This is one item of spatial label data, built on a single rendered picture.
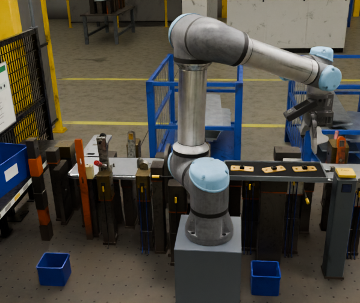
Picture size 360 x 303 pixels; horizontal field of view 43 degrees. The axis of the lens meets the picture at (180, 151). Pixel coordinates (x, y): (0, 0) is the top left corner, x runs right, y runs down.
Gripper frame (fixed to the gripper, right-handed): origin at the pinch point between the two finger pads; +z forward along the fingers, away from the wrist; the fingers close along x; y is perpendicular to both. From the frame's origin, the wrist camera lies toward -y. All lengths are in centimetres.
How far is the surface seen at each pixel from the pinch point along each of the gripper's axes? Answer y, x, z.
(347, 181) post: 13.7, -6.6, 11.6
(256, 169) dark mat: -17.8, 1.3, 9.3
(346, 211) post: 15.0, -6.8, 24.3
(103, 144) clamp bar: -77, 27, 7
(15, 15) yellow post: -126, 98, -38
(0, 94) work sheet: -128, 61, -6
